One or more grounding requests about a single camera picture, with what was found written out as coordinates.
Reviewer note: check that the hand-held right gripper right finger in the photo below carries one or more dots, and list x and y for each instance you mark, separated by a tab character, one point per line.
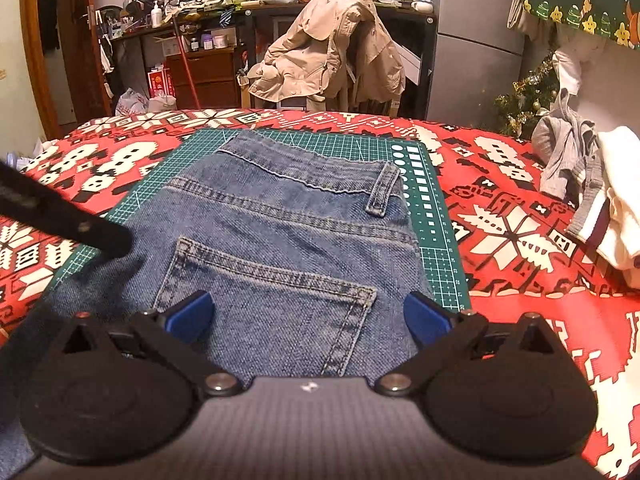
425	317

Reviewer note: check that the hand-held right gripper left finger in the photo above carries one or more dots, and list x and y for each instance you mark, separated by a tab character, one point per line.
192	316

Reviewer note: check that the white flat box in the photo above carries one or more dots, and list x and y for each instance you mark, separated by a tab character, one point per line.
411	65

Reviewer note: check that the white hanging garment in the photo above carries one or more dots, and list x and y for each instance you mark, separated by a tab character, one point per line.
567	65

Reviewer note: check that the wooden door frame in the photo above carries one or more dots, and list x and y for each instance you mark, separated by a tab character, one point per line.
37	60

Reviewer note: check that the beige jacket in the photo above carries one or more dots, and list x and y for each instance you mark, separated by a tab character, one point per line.
330	50

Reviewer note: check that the grey refrigerator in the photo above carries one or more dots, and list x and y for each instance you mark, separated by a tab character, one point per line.
475	50

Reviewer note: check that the pale wooden chair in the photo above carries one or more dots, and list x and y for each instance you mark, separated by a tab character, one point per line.
312	102

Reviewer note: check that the white printed plastic bag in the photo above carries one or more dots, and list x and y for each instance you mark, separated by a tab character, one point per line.
131	102

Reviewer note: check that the grey knit garment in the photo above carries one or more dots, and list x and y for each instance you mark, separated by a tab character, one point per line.
565	155

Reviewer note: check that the blue denim shorts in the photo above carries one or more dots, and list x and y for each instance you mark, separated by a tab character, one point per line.
280	240

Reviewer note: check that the wooden drawer cabinet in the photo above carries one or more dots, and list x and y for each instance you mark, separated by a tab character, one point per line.
210	77

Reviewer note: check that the white pump bottle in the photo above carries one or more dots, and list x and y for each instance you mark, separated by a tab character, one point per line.
156	14

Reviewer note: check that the red carton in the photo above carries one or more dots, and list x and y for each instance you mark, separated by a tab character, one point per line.
161	82

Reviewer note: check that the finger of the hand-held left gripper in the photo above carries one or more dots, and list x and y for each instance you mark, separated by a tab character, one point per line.
75	220

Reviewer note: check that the black desk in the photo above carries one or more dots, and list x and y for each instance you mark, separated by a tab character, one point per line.
260	10

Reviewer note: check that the white knit sweater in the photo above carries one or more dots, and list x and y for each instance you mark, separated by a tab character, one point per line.
620	200

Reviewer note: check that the small Christmas tree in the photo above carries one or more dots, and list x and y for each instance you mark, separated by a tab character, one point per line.
527	100

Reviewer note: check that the red patterned blanket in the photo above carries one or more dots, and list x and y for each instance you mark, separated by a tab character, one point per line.
525	270

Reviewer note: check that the green cutting mat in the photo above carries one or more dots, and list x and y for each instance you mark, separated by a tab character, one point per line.
430	220

